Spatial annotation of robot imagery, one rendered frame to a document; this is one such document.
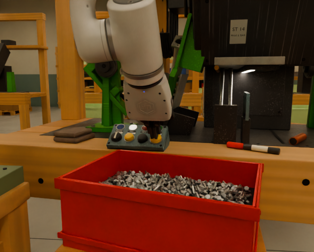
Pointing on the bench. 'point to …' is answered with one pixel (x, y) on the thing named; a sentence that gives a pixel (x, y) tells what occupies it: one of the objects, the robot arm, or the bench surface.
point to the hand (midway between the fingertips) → (153, 129)
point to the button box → (135, 144)
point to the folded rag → (73, 135)
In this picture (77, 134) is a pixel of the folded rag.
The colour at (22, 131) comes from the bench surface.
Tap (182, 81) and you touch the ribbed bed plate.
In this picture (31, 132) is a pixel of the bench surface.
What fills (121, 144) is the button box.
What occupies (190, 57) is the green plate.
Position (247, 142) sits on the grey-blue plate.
